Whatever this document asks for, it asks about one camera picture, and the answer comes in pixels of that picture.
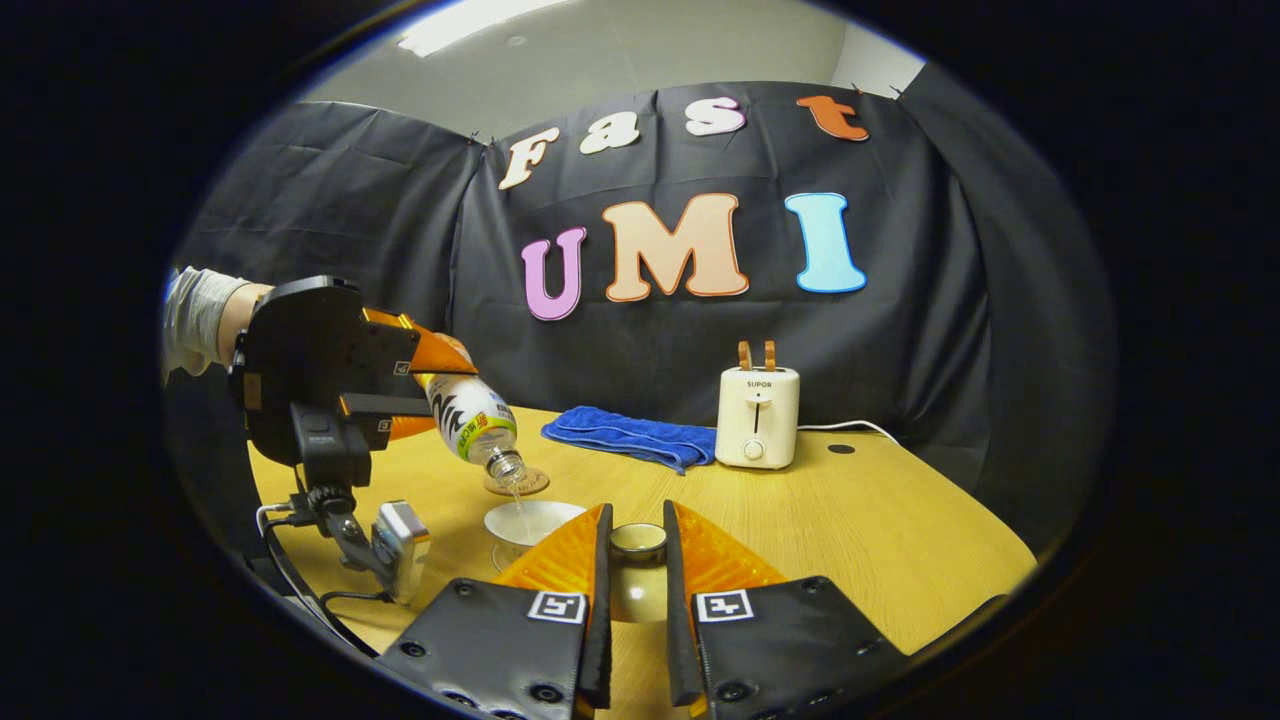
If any white power cable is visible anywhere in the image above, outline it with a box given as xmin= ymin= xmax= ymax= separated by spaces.
xmin=797 ymin=420 xmax=901 ymax=444

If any white toaster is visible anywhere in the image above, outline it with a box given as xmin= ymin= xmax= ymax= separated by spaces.
xmin=715 ymin=366 xmax=801 ymax=471

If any black backdrop cloth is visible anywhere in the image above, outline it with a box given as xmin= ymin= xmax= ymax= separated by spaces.
xmin=170 ymin=65 xmax=1111 ymax=551

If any white teacup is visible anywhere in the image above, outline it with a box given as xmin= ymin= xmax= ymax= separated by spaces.
xmin=484 ymin=500 xmax=589 ymax=573

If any round brown coaster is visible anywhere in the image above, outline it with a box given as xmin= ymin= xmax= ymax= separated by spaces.
xmin=482 ymin=465 xmax=551 ymax=497

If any blue towel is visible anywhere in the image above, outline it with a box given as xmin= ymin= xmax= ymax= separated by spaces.
xmin=541 ymin=405 xmax=718 ymax=475

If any clear plastic water bottle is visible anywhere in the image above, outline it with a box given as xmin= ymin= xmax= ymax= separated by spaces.
xmin=415 ymin=372 xmax=528 ymax=486

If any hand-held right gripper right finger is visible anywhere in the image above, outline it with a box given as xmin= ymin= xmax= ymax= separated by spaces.
xmin=662 ymin=498 xmax=911 ymax=720

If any white teacup lid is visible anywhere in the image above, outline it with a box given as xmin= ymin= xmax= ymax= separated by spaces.
xmin=608 ymin=522 xmax=669 ymax=623

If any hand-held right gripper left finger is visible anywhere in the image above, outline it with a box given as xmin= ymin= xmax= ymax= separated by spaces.
xmin=378 ymin=502 xmax=614 ymax=720

